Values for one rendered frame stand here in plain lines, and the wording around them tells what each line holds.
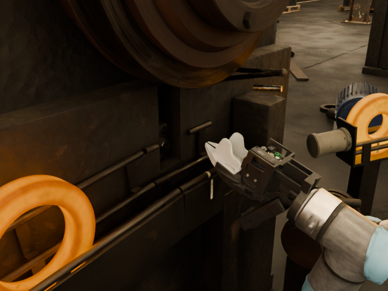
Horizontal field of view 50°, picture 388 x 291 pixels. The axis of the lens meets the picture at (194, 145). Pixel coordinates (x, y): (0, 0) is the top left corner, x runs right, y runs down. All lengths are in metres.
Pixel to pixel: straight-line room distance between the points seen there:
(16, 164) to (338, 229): 0.47
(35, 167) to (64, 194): 0.08
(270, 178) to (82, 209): 0.29
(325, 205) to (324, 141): 0.38
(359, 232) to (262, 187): 0.16
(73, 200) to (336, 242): 0.38
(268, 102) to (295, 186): 0.27
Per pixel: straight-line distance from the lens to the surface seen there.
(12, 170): 0.62
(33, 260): 0.65
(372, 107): 1.08
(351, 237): 0.66
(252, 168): 0.70
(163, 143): 0.82
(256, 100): 0.91
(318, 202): 0.67
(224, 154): 0.73
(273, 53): 1.08
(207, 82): 0.70
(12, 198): 0.54
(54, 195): 0.57
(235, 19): 0.59
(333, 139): 1.05
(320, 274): 0.72
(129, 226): 0.65
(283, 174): 0.69
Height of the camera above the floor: 1.06
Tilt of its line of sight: 23 degrees down
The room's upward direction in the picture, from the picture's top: straight up
